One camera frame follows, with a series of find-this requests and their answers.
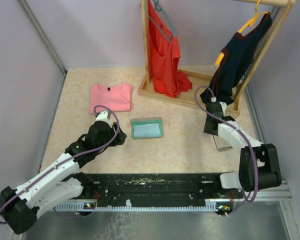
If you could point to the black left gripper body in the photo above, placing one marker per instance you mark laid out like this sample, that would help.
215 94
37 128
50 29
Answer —
117 140

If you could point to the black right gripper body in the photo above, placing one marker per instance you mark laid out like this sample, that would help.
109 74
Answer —
207 127

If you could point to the light blue cleaning cloth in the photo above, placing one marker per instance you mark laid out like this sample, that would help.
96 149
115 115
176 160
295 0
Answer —
150 130

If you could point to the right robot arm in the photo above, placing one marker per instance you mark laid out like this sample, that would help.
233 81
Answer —
230 131

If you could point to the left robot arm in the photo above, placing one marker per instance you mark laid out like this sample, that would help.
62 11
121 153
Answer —
22 206

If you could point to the pink folded t-shirt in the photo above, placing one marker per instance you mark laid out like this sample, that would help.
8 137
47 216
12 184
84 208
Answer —
117 98

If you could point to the wooden clothes rack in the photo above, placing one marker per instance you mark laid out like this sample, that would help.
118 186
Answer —
201 63

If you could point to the navy tank top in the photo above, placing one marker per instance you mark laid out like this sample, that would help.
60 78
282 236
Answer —
238 56

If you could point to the red t-shirt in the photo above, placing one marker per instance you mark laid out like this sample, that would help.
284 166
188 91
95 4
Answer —
165 53

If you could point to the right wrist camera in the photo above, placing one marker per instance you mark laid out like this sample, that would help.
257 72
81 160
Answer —
221 103

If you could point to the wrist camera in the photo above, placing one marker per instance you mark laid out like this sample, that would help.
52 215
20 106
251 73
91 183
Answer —
221 103
104 116

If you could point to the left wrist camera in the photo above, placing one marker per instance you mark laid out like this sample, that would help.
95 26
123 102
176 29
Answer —
104 116

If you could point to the aluminium frame post left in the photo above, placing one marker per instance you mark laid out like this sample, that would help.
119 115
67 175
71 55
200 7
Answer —
42 35

